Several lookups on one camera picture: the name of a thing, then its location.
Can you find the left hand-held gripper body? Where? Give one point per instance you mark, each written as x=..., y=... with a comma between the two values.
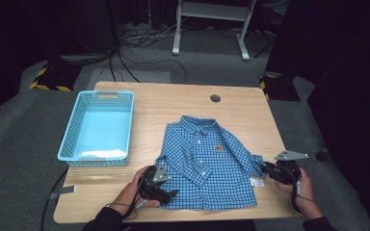
x=152, y=183

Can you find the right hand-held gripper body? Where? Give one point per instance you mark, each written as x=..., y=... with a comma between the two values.
x=287, y=170

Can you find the blue checked shirt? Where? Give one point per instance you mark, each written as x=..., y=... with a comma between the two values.
x=205, y=166

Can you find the person's left hand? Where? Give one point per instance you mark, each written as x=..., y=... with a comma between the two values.
x=130, y=195

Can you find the person's right hand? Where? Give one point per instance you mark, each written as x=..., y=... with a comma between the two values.
x=303, y=195

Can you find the small dark round object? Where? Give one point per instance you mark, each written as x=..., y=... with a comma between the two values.
x=321, y=155

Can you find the light blue plastic basket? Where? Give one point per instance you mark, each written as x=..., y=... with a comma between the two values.
x=99, y=128

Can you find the black yellow striped stand base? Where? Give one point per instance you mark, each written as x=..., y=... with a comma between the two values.
x=54, y=77
x=281, y=88

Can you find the grey tape strip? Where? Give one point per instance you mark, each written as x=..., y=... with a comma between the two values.
x=62, y=192

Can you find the white metal desk frame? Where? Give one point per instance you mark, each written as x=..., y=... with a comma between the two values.
x=244, y=35

